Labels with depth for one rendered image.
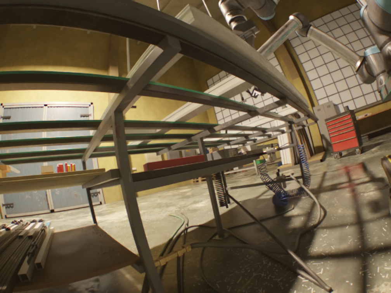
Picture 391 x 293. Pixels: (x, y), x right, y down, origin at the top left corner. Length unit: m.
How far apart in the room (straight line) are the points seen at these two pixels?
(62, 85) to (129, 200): 0.38
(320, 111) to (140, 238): 7.82
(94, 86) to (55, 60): 8.24
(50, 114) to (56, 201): 3.16
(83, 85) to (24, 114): 6.93
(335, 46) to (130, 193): 1.48
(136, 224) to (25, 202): 6.36
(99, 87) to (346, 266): 1.10
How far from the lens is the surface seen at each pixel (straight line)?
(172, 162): 0.77
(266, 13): 0.96
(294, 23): 1.36
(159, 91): 0.58
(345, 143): 4.31
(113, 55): 8.94
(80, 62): 8.75
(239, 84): 0.76
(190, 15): 0.44
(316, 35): 1.47
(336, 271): 0.86
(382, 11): 0.73
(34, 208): 6.77
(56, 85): 0.50
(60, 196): 6.62
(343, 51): 1.44
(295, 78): 8.54
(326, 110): 7.96
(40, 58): 8.84
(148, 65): 0.40
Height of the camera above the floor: 0.56
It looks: 8 degrees up
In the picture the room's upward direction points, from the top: 12 degrees counter-clockwise
